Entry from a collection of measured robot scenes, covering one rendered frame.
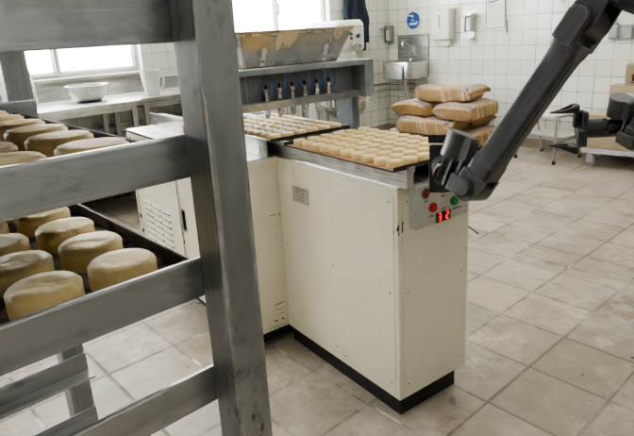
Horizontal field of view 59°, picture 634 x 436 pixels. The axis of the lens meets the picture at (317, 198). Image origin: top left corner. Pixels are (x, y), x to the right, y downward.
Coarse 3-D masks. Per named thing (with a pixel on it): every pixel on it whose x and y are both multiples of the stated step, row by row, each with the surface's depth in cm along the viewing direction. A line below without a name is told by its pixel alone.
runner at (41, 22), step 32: (0, 0) 29; (32, 0) 30; (64, 0) 31; (96, 0) 32; (128, 0) 34; (160, 0) 35; (0, 32) 29; (32, 32) 30; (64, 32) 32; (96, 32) 33; (128, 32) 34; (160, 32) 35
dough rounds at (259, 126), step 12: (252, 120) 262; (264, 120) 260; (276, 120) 261; (288, 120) 256; (300, 120) 256; (312, 120) 252; (252, 132) 234; (264, 132) 228; (276, 132) 228; (288, 132) 225; (300, 132) 227
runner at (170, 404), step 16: (208, 368) 43; (176, 384) 41; (192, 384) 42; (208, 384) 43; (144, 400) 39; (160, 400) 40; (176, 400) 41; (192, 400) 42; (208, 400) 43; (112, 416) 38; (128, 416) 39; (144, 416) 40; (160, 416) 40; (176, 416) 41; (80, 432) 36; (96, 432) 37; (112, 432) 38; (128, 432) 39; (144, 432) 40
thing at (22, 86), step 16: (0, 64) 67; (16, 64) 68; (0, 80) 68; (16, 80) 68; (16, 96) 68; (32, 96) 70; (64, 352) 78; (80, 352) 80; (80, 384) 81; (80, 400) 81
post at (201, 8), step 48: (192, 0) 33; (192, 48) 34; (192, 96) 36; (240, 96) 37; (192, 144) 37; (240, 144) 37; (192, 192) 39; (240, 192) 38; (240, 240) 39; (240, 288) 40; (240, 336) 40; (240, 384) 41; (240, 432) 42
